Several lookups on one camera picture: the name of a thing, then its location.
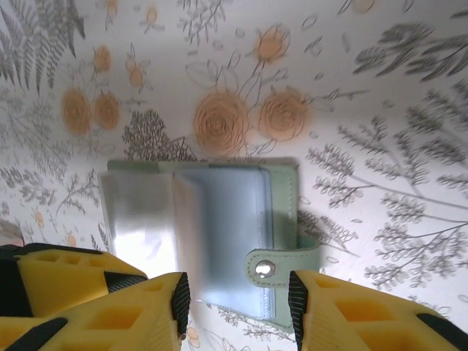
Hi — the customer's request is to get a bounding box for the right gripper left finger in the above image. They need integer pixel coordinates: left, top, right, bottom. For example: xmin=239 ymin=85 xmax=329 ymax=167
xmin=0 ymin=272 xmax=191 ymax=351

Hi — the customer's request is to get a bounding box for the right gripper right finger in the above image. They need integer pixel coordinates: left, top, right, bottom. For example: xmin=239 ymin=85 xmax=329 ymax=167
xmin=287 ymin=269 xmax=468 ymax=351

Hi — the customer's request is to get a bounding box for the green card holder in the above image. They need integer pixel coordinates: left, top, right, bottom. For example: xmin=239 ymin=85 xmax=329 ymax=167
xmin=99 ymin=156 xmax=322 ymax=336

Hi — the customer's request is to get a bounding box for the floral tablecloth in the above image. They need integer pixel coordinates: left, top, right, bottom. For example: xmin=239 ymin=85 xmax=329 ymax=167
xmin=0 ymin=0 xmax=468 ymax=351

